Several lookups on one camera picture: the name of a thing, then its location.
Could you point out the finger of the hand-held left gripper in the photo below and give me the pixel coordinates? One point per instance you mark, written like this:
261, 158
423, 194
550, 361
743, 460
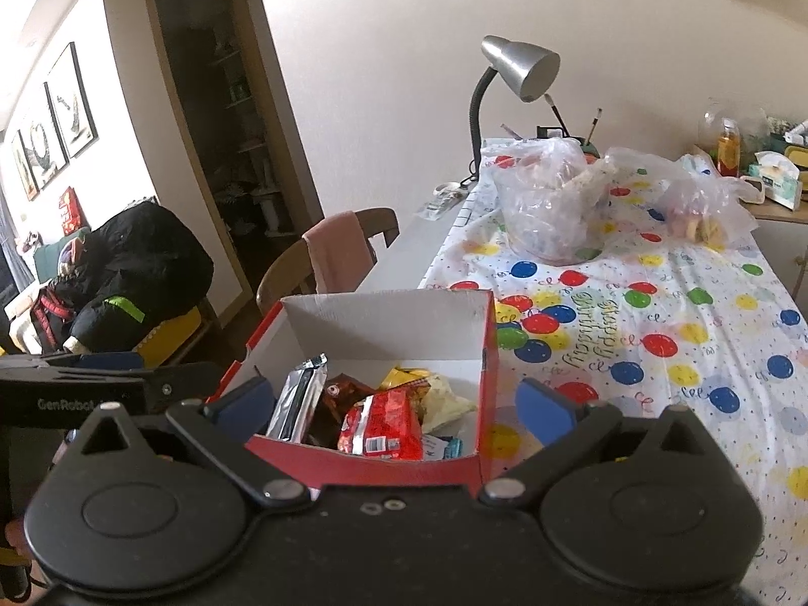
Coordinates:
180, 382
110, 361

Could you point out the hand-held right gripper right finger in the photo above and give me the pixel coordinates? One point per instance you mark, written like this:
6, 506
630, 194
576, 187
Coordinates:
546, 410

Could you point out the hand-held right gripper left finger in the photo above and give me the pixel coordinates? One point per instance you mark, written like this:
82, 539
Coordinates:
243, 407

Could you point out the silver black snack packet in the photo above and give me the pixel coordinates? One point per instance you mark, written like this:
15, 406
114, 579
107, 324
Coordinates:
293, 397

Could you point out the dark brown snack packet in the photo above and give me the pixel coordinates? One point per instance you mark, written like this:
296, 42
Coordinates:
334, 397

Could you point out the bread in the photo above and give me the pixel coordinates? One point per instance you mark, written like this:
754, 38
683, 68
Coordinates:
445, 407

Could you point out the blue white snack packet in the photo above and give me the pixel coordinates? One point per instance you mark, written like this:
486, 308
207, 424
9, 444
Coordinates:
442, 448

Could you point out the red snack packet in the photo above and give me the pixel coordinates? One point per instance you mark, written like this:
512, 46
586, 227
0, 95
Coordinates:
385, 423

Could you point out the small plain yellow packet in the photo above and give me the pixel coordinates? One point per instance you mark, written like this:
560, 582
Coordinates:
401, 379

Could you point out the red cardboard box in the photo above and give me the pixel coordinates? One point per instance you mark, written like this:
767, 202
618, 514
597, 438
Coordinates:
379, 328

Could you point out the black jacket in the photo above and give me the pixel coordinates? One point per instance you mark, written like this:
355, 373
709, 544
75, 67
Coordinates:
145, 265

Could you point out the wooden chair with curved back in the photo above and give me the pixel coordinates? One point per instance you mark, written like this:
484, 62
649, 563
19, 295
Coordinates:
284, 278

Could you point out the balloon print tablecloth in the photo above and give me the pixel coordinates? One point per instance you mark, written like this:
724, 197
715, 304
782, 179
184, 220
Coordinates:
663, 341

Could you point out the red paper bag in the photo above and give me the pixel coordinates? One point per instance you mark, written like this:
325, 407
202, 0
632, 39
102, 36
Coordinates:
71, 208

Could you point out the pink towel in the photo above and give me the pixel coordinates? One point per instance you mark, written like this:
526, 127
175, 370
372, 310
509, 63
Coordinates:
334, 252

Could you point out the large clear plastic bag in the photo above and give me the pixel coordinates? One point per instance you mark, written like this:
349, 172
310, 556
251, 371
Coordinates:
549, 208

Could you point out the small plastic bag with cookies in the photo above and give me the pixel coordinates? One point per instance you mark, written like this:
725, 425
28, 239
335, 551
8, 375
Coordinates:
700, 208

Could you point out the dark bookshelf alcove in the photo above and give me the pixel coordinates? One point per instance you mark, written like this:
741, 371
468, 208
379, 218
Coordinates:
227, 113

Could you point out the dark pen holder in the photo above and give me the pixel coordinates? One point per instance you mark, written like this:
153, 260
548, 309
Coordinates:
555, 132

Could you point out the paint brush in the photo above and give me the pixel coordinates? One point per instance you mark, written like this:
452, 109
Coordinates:
594, 125
557, 115

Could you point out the orange liquid bottle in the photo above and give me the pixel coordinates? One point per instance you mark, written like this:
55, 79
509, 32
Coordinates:
729, 151

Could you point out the tissue box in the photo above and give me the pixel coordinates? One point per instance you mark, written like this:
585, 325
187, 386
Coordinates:
776, 180

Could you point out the silver desk lamp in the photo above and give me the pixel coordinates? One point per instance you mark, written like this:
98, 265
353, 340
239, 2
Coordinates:
517, 66

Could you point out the yellow container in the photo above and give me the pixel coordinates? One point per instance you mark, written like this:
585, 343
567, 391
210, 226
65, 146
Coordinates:
796, 156

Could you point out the small framed wall picture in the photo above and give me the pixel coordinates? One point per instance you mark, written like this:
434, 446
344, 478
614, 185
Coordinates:
24, 167

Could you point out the medium framed wall picture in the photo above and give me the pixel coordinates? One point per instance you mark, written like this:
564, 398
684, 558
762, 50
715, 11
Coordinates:
43, 148

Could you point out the large framed wall picture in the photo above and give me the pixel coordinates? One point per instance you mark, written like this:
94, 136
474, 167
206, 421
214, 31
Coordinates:
71, 101

